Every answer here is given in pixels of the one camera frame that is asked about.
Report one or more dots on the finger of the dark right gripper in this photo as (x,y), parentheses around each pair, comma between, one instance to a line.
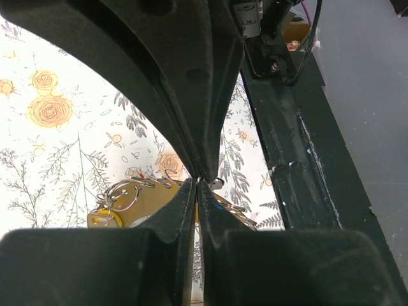
(93,34)

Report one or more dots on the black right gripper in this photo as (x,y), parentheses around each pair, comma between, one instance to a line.
(199,51)

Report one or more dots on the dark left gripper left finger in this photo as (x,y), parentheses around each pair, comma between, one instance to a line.
(149,264)

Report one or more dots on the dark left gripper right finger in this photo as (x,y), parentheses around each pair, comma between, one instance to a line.
(296,267)

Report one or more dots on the yellow key tag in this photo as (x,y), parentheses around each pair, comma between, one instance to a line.
(103,218)

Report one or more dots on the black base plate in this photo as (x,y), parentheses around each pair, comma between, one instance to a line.
(313,175)

